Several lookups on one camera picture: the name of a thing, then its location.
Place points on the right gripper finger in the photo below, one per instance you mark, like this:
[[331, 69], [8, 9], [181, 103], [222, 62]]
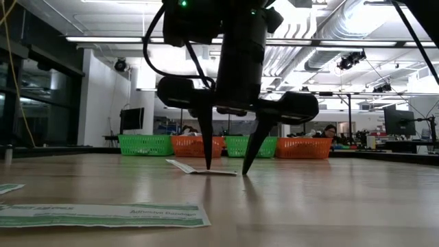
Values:
[[257, 140], [206, 137]]

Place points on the person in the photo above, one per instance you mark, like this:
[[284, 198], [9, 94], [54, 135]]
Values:
[[329, 132]]

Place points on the black background robot arm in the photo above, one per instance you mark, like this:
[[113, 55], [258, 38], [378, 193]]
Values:
[[188, 129]]

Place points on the black round ceiling fixture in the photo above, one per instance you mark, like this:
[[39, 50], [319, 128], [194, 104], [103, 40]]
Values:
[[120, 64]]

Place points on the orange-red plastic basket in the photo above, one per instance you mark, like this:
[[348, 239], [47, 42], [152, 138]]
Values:
[[187, 147], [303, 148]]

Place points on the black background frame rig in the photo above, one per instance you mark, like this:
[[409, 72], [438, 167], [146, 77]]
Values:
[[349, 116]]

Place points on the black ceiling spotlight cluster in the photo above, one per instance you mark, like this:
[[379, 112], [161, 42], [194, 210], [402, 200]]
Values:
[[350, 61], [382, 88]]

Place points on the green plastic basket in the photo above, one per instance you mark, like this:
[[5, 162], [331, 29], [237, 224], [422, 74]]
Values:
[[145, 145], [236, 145]]

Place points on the green striped adhesive bandage packet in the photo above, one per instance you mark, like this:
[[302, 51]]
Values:
[[310, 133], [8, 188], [103, 216], [192, 168]]

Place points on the metal bottle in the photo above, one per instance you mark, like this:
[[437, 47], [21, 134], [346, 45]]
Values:
[[8, 154]]

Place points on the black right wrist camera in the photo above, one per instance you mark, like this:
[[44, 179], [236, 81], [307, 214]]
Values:
[[192, 24]]

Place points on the long ceiling light strip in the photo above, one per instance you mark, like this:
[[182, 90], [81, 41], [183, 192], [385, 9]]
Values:
[[103, 39]]

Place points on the silver ceiling duct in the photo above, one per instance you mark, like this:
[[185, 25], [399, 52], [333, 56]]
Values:
[[329, 51]]

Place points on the black computer monitor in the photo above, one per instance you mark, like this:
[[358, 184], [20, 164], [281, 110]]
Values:
[[399, 121], [132, 118]]

